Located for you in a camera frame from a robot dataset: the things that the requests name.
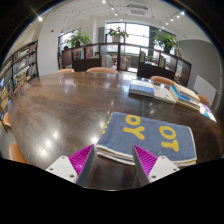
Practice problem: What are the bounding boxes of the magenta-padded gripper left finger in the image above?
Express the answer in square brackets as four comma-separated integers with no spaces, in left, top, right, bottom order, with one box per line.
[45,143,97,188]

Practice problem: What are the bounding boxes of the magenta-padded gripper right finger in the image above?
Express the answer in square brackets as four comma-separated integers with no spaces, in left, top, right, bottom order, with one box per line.
[131,144,181,188]

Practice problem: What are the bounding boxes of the grey towel with yellow letters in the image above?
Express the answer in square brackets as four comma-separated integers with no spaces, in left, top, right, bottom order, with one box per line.
[95,111,198,168]

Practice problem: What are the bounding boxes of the colourful picture book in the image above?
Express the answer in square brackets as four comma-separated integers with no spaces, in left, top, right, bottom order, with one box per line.
[203,108,218,123]

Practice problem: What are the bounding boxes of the blue and white book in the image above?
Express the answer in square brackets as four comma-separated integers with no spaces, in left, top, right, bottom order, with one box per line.
[128,78,155,99]

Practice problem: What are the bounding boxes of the purple book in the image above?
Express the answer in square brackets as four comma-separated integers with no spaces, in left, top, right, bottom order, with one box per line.
[199,102,212,116]

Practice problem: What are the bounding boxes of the cream book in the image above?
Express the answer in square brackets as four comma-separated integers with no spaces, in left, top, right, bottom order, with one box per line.
[173,82,202,105]

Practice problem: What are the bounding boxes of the dark cubby shelf unit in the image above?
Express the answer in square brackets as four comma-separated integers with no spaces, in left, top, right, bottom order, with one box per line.
[61,42,193,88]

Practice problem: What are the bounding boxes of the potted green plant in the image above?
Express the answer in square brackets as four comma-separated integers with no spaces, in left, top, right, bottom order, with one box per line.
[64,29,91,48]
[152,30,179,54]
[107,26,130,44]

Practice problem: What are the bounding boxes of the large window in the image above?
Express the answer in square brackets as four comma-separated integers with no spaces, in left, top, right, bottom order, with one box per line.
[105,21,151,48]

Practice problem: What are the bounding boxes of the ceiling spot lights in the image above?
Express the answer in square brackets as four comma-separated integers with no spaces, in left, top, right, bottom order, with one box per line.
[36,0,186,28]

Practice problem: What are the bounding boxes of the ceiling air conditioner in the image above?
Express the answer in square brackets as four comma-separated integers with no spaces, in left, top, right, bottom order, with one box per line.
[126,4,150,17]

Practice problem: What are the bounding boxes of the white wall radiator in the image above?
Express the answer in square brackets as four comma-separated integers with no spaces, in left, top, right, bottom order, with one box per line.
[193,74,218,106]

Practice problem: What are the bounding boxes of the wall bookshelf with books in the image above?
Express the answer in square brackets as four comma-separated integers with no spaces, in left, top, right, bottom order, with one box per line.
[0,39,39,118]

